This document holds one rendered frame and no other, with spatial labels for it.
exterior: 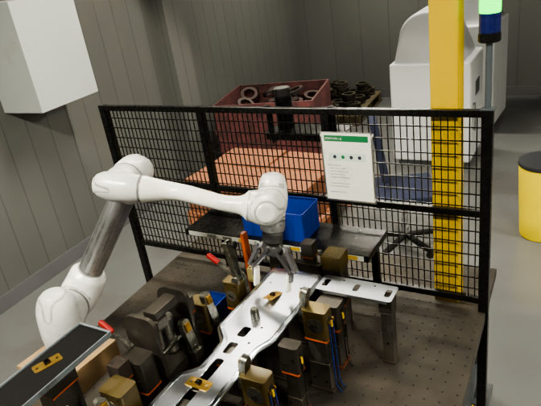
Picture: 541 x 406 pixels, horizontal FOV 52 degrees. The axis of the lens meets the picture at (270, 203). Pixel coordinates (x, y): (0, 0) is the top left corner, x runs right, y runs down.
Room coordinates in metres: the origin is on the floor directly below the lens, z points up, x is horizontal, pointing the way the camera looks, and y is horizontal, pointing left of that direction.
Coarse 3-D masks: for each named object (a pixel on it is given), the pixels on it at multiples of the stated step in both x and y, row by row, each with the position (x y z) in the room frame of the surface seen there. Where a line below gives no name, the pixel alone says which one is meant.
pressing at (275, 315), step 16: (272, 272) 1.90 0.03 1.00; (304, 272) 1.87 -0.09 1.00; (256, 288) 1.80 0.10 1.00; (272, 288) 1.78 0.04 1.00; (240, 304) 1.71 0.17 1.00; (256, 304) 1.70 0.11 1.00; (272, 304) 1.68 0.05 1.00; (288, 304) 1.67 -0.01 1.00; (224, 320) 1.63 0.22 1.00; (240, 320) 1.62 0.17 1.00; (272, 320) 1.59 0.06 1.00; (288, 320) 1.58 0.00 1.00; (224, 336) 1.54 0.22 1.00; (256, 336) 1.52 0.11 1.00; (272, 336) 1.50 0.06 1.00; (240, 352) 1.45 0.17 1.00; (256, 352) 1.44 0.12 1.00; (208, 368) 1.40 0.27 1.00; (224, 368) 1.38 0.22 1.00; (176, 384) 1.34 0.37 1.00; (224, 384) 1.31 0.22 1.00; (160, 400) 1.29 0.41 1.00; (176, 400) 1.28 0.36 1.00; (192, 400) 1.26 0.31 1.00; (208, 400) 1.26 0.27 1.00
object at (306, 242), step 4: (304, 240) 1.97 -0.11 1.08; (308, 240) 1.97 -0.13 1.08; (312, 240) 1.96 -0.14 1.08; (300, 244) 1.95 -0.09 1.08; (304, 244) 1.94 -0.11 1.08; (308, 244) 1.93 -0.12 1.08; (312, 244) 1.94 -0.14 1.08; (316, 244) 1.97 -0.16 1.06; (304, 248) 1.94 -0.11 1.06; (308, 248) 1.93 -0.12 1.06; (312, 248) 1.93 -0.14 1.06; (316, 248) 1.96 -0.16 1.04; (304, 252) 1.94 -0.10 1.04; (308, 252) 1.93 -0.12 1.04; (312, 252) 1.93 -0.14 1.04; (316, 252) 1.96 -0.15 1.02; (304, 256) 1.94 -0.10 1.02; (308, 256) 1.93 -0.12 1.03; (312, 256) 1.93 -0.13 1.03; (316, 256) 1.96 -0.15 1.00; (304, 260) 1.95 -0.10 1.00; (308, 260) 1.94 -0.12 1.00; (312, 260) 1.93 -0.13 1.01; (316, 260) 1.96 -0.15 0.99
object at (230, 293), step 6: (228, 276) 1.84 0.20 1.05; (228, 282) 1.80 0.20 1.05; (240, 282) 1.79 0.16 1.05; (228, 288) 1.79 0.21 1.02; (234, 288) 1.78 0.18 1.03; (240, 288) 1.78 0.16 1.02; (228, 294) 1.80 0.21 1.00; (234, 294) 1.78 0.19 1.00; (240, 294) 1.78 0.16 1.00; (246, 294) 1.81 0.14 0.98; (228, 300) 1.80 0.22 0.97; (234, 300) 1.78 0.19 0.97; (240, 300) 1.77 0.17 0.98; (228, 306) 1.80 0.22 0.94; (234, 306) 1.79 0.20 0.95; (246, 330) 1.79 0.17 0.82; (240, 336) 1.79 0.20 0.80
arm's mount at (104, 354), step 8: (104, 344) 1.88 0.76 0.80; (112, 344) 1.88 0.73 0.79; (96, 352) 1.83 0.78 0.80; (104, 352) 1.84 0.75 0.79; (112, 352) 1.87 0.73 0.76; (24, 360) 1.84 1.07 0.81; (88, 360) 1.78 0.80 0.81; (96, 360) 1.80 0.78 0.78; (104, 360) 1.83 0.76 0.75; (80, 368) 1.74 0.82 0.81; (88, 368) 1.76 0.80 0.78; (96, 368) 1.79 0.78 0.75; (104, 368) 1.82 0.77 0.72; (80, 376) 1.72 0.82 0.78; (88, 376) 1.75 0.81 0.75; (96, 376) 1.78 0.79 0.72; (80, 384) 1.71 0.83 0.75; (88, 384) 1.74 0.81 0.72
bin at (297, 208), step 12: (288, 204) 2.25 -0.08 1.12; (300, 204) 2.22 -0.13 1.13; (312, 204) 2.13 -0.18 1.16; (288, 216) 2.07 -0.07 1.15; (300, 216) 2.04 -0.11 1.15; (312, 216) 2.12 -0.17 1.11; (252, 228) 2.17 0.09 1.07; (288, 228) 2.08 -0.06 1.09; (300, 228) 2.05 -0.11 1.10; (312, 228) 2.11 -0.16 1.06; (288, 240) 2.08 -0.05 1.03; (300, 240) 2.05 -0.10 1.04
